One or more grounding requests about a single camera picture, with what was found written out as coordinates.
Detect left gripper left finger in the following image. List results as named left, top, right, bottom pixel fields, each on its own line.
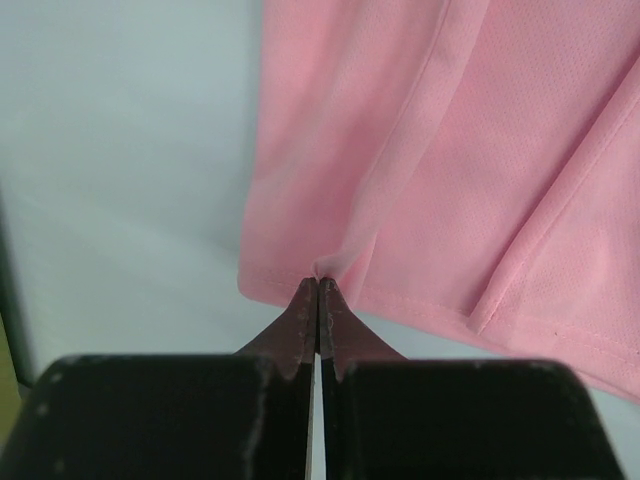
left=1, top=278, right=318, bottom=479

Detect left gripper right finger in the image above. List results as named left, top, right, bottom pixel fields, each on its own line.
left=317, top=278, right=623, bottom=479

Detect pink t shirt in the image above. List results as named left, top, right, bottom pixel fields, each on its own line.
left=238, top=1, right=639, bottom=400

